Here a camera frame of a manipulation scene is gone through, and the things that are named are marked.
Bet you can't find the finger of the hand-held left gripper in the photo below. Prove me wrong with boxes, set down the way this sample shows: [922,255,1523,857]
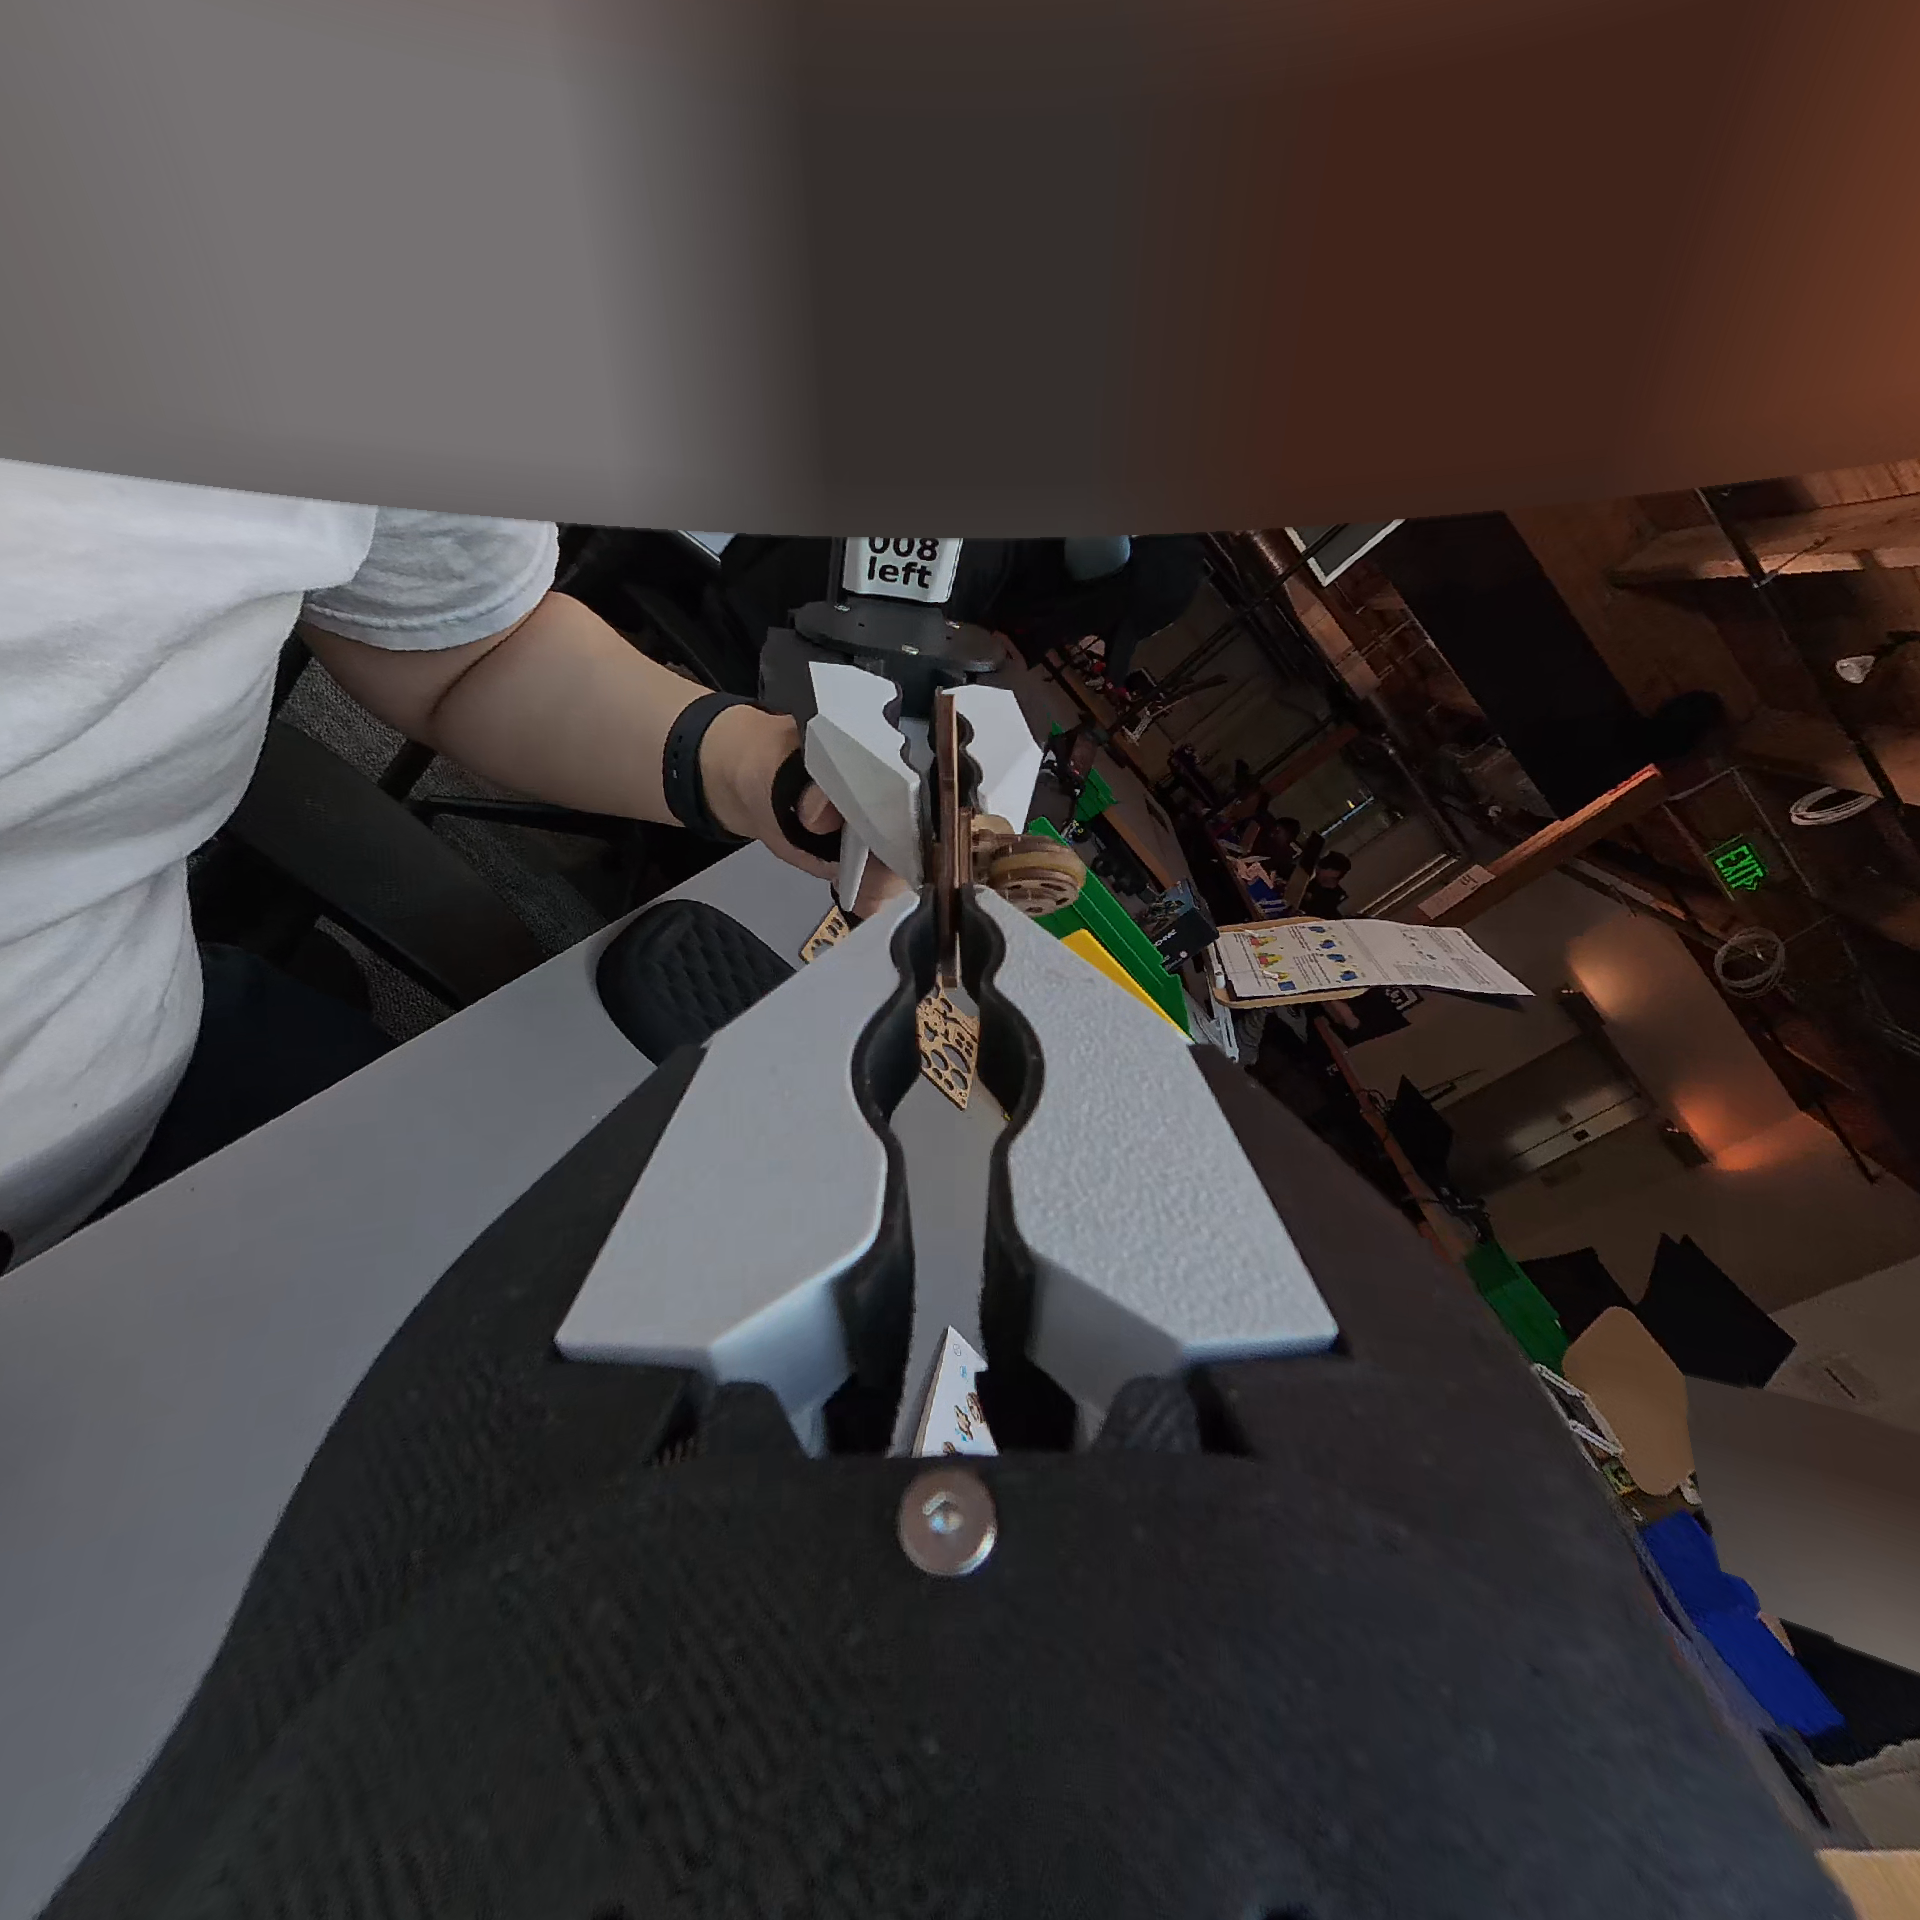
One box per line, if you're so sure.
[957,678,1048,844]
[804,662,933,916]

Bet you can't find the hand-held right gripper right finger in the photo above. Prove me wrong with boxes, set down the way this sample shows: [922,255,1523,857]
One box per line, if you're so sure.
[957,887,1339,1456]

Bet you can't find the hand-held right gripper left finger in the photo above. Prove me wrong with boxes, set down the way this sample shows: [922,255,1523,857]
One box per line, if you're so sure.
[554,887,957,1461]

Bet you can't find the wooden model wheel part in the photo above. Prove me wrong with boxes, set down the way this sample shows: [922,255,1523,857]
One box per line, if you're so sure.
[968,811,1089,922]

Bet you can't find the person's left forearm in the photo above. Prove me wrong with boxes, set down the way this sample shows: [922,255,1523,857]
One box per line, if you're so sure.
[298,589,704,825]

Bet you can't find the person's left hand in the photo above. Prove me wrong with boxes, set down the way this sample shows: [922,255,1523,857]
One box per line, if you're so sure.
[725,708,877,895]

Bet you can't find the black wristband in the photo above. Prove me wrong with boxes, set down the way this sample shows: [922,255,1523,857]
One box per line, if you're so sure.
[659,697,758,845]

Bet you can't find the yellow plastic bin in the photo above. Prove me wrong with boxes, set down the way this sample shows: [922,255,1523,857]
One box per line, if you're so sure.
[1062,924,1193,1040]

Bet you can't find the tan wooden clipboard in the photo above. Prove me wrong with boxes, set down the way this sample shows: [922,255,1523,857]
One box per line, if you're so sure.
[1207,922,1539,1014]

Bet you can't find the black chair armrest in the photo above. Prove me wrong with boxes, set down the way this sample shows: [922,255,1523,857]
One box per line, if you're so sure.
[594,897,804,1069]

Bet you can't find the plywood sheet with cutouts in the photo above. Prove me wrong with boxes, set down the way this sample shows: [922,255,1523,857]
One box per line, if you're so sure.
[797,903,988,1113]

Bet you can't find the printed assembly instruction sheet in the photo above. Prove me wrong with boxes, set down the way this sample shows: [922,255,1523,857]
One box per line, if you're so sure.
[917,1323,1000,1461]

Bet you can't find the printed paper on clipboard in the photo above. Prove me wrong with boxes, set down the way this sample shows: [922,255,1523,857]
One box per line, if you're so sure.
[1218,922,1539,999]

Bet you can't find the black seat chair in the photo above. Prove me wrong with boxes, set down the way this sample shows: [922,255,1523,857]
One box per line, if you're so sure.
[200,662,659,1024]

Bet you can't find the tan rounded board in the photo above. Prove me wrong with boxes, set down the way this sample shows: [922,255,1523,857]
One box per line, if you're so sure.
[1561,1303,1703,1502]

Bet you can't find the blue plastic bin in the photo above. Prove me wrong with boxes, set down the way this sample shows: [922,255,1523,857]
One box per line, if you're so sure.
[1640,1511,1855,1753]

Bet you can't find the cardboard box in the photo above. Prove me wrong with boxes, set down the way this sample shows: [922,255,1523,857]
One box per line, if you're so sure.
[1813,1758,1920,1920]

